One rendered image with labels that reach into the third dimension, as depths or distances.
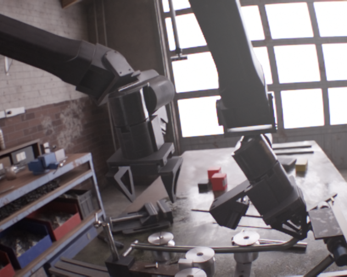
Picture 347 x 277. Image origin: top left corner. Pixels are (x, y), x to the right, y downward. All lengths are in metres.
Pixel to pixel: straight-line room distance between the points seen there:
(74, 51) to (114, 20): 3.44
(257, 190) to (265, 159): 0.05
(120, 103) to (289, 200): 0.29
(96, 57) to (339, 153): 3.44
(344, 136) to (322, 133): 0.34
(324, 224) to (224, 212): 0.17
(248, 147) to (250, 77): 0.11
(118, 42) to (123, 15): 0.40
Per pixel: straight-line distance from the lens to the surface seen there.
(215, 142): 3.49
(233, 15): 0.27
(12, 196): 1.75
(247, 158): 0.39
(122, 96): 0.42
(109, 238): 0.49
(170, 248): 0.52
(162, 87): 0.48
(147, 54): 3.56
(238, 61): 0.30
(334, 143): 3.61
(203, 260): 0.47
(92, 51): 0.44
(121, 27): 3.78
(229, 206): 0.43
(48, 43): 0.44
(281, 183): 0.41
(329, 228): 0.40
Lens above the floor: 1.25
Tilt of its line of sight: 10 degrees down
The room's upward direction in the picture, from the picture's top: 8 degrees counter-clockwise
